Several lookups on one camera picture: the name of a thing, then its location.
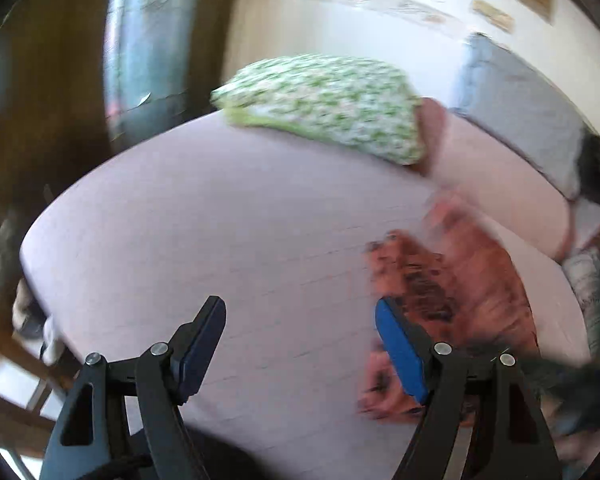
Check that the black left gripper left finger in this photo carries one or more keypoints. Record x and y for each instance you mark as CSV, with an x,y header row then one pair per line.
x,y
122,420

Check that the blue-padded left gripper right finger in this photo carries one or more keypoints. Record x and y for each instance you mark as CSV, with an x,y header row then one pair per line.
x,y
510,438

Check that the orange black floral cloth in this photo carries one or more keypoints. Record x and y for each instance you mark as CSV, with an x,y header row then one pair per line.
x,y
464,289

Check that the pink quilted bed cover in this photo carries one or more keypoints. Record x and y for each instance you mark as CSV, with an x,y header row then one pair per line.
x,y
276,226

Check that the striped floral bedding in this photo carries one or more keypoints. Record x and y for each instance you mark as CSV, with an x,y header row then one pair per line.
x,y
583,273

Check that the pink cylindrical bolster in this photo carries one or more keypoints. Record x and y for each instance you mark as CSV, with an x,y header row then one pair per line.
x,y
491,177

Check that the dark furry cushion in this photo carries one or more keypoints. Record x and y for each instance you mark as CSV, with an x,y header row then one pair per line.
x,y
589,166

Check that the grey pillow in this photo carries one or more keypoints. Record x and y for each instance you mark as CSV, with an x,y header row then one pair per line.
x,y
507,98

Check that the green white patterned pillow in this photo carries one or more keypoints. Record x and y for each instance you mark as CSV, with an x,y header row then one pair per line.
x,y
360,103

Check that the stained glass window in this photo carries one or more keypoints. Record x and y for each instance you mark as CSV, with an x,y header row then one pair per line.
x,y
146,51

